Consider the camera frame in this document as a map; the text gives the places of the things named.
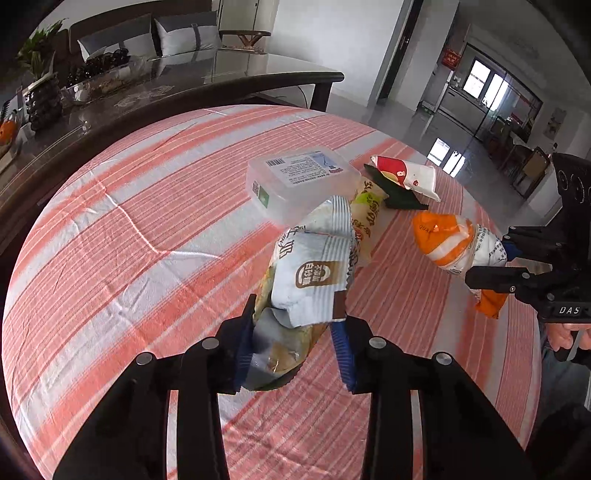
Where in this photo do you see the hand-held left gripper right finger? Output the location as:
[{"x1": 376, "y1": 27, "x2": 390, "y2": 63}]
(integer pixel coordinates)
[{"x1": 330, "y1": 315, "x2": 539, "y2": 480}]

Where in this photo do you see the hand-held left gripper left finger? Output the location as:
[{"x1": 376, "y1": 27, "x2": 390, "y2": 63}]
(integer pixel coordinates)
[{"x1": 53, "y1": 294, "x2": 257, "y2": 480}]

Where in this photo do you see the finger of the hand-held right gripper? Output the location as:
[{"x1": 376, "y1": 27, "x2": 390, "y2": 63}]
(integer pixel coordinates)
[
  {"x1": 465, "y1": 266, "x2": 555, "y2": 305},
  {"x1": 501, "y1": 224, "x2": 568, "y2": 261}
]

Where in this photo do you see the orange white snack wrapper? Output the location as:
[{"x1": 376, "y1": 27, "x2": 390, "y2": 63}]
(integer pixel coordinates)
[{"x1": 412, "y1": 212, "x2": 509, "y2": 320}]

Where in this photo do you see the silver brown snack wrapper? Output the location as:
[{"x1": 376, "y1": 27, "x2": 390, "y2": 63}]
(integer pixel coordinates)
[{"x1": 270, "y1": 195, "x2": 354, "y2": 329}]

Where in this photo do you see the yellow green snack wrapper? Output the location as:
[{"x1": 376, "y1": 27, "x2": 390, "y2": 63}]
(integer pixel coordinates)
[{"x1": 244, "y1": 178, "x2": 391, "y2": 392}]

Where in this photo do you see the person's right hand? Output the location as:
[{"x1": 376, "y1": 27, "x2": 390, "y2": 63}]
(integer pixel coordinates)
[{"x1": 545, "y1": 320, "x2": 591, "y2": 357}]

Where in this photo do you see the wooden chair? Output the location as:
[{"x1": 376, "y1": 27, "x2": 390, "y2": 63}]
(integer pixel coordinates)
[{"x1": 512, "y1": 145, "x2": 553, "y2": 198}]

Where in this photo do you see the red white snack wrapper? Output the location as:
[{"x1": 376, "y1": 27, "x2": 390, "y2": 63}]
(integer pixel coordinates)
[{"x1": 370, "y1": 155, "x2": 441, "y2": 204}]

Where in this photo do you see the dark green wrapper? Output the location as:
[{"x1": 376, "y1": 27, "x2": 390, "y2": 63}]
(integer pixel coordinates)
[{"x1": 363, "y1": 164, "x2": 429, "y2": 210}]

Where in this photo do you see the kitchen counter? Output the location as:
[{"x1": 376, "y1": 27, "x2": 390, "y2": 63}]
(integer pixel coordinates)
[{"x1": 436, "y1": 88, "x2": 486, "y2": 121}]

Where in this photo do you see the person's dark clothing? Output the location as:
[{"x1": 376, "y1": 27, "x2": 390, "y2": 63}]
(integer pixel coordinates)
[{"x1": 526, "y1": 353, "x2": 591, "y2": 480}]

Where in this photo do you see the bright window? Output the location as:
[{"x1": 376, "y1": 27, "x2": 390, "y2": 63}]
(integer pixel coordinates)
[{"x1": 463, "y1": 60, "x2": 507, "y2": 100}]

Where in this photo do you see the clear plastic box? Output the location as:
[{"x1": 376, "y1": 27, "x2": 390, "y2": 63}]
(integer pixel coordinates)
[{"x1": 246, "y1": 147, "x2": 362, "y2": 227}]

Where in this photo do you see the dark brown door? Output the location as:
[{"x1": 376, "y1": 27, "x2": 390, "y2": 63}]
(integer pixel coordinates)
[{"x1": 376, "y1": 0, "x2": 424, "y2": 105}]

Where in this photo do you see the dark glass side table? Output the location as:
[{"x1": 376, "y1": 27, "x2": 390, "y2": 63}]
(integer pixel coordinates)
[{"x1": 0, "y1": 51, "x2": 345, "y2": 259}]

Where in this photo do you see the tray with dark tea set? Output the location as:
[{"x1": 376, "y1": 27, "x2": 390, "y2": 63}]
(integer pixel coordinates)
[{"x1": 60, "y1": 51, "x2": 153, "y2": 100}]

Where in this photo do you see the black textured vase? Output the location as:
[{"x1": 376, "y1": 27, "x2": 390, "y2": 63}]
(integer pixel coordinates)
[{"x1": 23, "y1": 76, "x2": 64, "y2": 131}]

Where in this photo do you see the grey white pillow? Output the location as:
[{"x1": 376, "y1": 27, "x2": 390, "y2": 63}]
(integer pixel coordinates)
[
  {"x1": 154, "y1": 11, "x2": 222, "y2": 54},
  {"x1": 78, "y1": 14, "x2": 158, "y2": 62}
]

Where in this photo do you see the dark wooden sofa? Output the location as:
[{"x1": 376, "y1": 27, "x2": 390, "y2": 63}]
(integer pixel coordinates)
[{"x1": 46, "y1": 0, "x2": 273, "y2": 63}]

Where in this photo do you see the green potted plant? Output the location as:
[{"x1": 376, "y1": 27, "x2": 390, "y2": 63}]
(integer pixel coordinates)
[{"x1": 16, "y1": 19, "x2": 68, "y2": 80}]

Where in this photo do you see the wall picture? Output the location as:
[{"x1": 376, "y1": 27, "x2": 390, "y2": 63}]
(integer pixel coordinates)
[{"x1": 547, "y1": 108, "x2": 568, "y2": 140}]

